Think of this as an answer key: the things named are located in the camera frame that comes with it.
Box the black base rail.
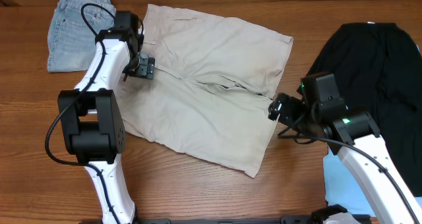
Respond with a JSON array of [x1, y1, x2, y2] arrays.
[[78, 204, 373, 224]]

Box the folded light blue jeans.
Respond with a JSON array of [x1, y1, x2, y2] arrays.
[[47, 0, 116, 72]]

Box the black garment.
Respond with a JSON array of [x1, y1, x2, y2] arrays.
[[309, 22, 421, 197]]

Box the beige shorts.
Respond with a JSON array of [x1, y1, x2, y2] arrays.
[[116, 5, 293, 177]]

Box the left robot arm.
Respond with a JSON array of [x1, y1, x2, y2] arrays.
[[55, 11, 155, 223]]

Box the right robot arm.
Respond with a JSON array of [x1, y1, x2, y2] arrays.
[[268, 72, 421, 223]]

